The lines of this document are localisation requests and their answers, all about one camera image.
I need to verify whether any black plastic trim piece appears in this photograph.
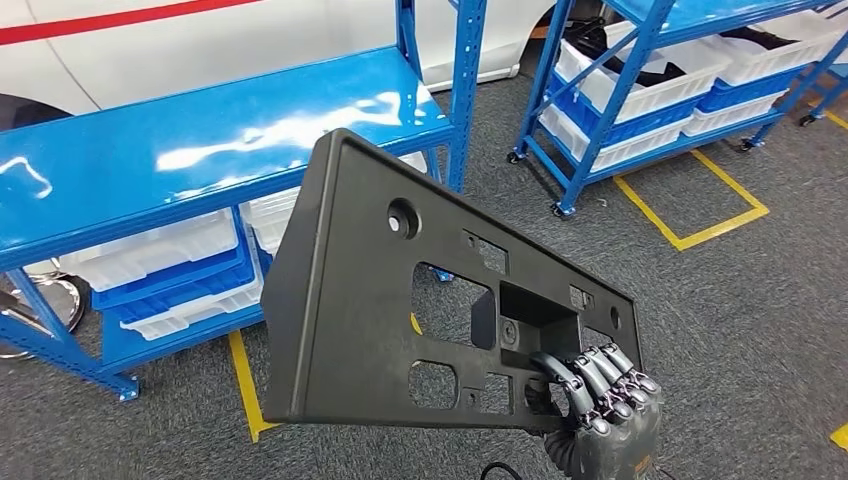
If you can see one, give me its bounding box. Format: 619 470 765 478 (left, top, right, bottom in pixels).
718 25 801 52
570 18 688 89

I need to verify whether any blue metal shelf rack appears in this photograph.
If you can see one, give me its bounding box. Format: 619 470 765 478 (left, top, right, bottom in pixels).
0 0 488 403

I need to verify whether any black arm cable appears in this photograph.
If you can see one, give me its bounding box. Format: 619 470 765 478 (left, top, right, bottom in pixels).
478 460 526 480

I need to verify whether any black chrome stanchion post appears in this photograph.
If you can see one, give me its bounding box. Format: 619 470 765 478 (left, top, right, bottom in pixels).
0 259 93 362

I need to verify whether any white car red stripe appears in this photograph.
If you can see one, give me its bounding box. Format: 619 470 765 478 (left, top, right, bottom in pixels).
0 0 561 127

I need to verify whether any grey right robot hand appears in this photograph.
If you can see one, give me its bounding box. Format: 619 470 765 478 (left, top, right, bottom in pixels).
528 341 664 480

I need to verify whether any blue wheeled shelf rack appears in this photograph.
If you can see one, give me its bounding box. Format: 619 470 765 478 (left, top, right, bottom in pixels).
506 0 848 220

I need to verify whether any black plastic plate bracket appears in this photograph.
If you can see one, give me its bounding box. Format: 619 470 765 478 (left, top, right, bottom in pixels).
260 127 645 437

